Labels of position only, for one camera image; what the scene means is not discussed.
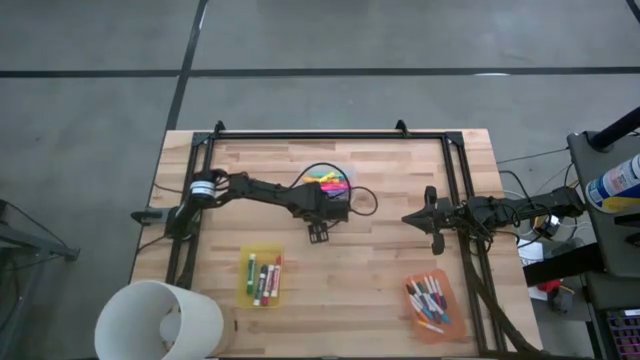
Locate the purple cap thin Sharpie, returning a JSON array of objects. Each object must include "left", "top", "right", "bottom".
[{"left": 433, "top": 277, "right": 449, "bottom": 310}]

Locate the white paper sheet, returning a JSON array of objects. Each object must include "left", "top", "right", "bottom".
[{"left": 518, "top": 239, "right": 546, "bottom": 269}]

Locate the black pole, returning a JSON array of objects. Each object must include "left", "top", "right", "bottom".
[{"left": 589, "top": 107, "right": 640, "bottom": 153}]

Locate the grey metal stand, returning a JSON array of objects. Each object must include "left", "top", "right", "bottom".
[{"left": 0, "top": 198, "right": 81, "bottom": 360}]

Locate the clear plastic bin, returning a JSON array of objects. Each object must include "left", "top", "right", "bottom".
[{"left": 298, "top": 163, "right": 359, "bottom": 207}]

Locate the white blue spray can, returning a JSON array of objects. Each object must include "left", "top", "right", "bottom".
[{"left": 585, "top": 153, "right": 640, "bottom": 215}]

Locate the magenta Expo marker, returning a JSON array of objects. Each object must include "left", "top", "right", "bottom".
[{"left": 262, "top": 263, "right": 276, "bottom": 306}]

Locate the violet cap thin Sharpie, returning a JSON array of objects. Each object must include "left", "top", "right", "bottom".
[{"left": 422, "top": 277, "right": 437, "bottom": 311}]

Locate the white cylindrical bucket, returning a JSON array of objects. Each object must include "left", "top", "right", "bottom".
[{"left": 93, "top": 279, "right": 225, "bottom": 360}]

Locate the black aluminium table frame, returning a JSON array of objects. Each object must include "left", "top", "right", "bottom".
[{"left": 167, "top": 119, "right": 541, "bottom": 359}]

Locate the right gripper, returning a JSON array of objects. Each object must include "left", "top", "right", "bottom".
[{"left": 402, "top": 185, "right": 469, "bottom": 256}]

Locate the red cap white marker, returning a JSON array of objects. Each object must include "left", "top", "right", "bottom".
[{"left": 269, "top": 254, "right": 283, "bottom": 300}]

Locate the black clamp bracket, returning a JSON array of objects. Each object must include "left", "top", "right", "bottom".
[{"left": 130, "top": 208, "right": 165, "bottom": 226}]

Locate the long green Expo marker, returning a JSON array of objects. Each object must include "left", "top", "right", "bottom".
[{"left": 246, "top": 252, "right": 257, "bottom": 296}]

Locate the black cap thin Sharpie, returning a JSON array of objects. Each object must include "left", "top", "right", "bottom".
[{"left": 405, "top": 283, "right": 424, "bottom": 311}]

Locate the orange plastic bin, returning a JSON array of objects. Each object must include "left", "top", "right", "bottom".
[{"left": 402, "top": 268, "right": 469, "bottom": 345}]

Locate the small metal controller box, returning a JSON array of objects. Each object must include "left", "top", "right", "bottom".
[{"left": 534, "top": 214, "right": 564, "bottom": 240}]

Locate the yellow plastic bin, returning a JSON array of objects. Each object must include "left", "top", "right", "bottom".
[{"left": 235, "top": 243, "right": 285, "bottom": 309}]

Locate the short dark green Expo marker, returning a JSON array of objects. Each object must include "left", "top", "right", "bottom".
[{"left": 253, "top": 263, "right": 269, "bottom": 307}]

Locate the backlit keyboard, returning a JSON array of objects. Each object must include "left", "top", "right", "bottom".
[{"left": 604, "top": 308, "right": 640, "bottom": 359}]

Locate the grey cart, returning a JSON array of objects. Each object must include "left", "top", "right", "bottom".
[{"left": 567, "top": 130, "right": 640, "bottom": 279}]

